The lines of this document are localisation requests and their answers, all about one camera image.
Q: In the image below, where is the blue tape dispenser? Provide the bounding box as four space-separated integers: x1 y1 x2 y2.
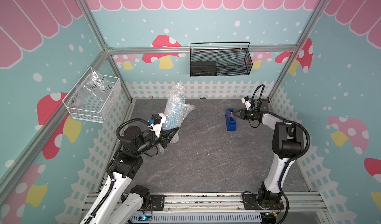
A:
225 109 237 131

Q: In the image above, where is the blue glass bottle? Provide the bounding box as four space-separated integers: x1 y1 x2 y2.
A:
164 96 185 130

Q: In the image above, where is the clear bubble wrap sheet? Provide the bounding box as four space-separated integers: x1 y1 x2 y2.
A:
159 82 196 149

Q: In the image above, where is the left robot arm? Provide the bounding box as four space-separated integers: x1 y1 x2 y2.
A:
81 126 179 224

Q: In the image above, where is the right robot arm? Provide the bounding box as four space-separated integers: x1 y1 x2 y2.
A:
231 97 311 210

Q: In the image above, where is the black box in basket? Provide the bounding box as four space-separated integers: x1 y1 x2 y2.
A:
190 61 217 77

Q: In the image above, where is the clear plastic bag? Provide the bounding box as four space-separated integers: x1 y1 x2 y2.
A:
71 71 121 112

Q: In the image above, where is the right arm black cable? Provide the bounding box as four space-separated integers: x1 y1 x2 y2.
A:
250 84 311 224

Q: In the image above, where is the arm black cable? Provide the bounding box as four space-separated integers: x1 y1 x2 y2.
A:
250 84 311 224
84 118 152 224

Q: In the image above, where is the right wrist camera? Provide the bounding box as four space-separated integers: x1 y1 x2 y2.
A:
241 97 252 111

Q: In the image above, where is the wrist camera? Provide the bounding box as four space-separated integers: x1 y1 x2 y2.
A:
149 113 166 138
241 97 252 111

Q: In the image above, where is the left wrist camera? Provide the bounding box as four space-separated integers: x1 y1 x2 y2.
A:
149 113 166 138

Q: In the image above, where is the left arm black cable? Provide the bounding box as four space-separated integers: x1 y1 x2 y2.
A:
84 118 152 224

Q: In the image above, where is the black wire mesh basket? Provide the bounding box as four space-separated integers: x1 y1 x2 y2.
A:
189 41 253 76

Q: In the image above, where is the white wire mesh basket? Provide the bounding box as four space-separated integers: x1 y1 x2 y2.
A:
63 67 122 123

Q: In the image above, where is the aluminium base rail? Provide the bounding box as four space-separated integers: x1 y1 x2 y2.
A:
81 192 333 224

